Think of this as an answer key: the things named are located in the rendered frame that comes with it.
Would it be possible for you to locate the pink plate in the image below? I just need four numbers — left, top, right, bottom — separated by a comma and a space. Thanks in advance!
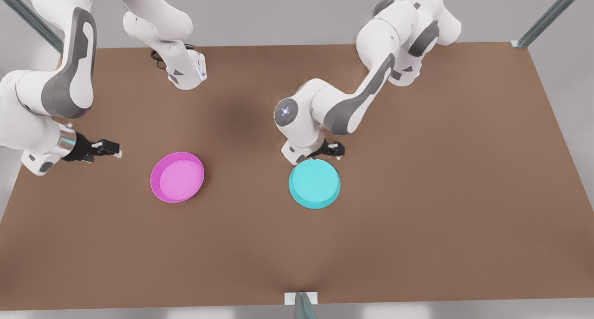
150, 152, 205, 204

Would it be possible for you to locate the silver frame post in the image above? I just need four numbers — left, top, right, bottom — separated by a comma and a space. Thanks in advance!
510, 0, 591, 48
284, 292, 319, 319
0, 0, 64, 55

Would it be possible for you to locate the black cable loop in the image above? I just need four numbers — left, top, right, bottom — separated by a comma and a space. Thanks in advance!
150, 43, 196, 72

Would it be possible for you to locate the blue plate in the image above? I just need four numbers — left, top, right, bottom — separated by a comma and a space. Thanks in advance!
288, 158, 342, 210

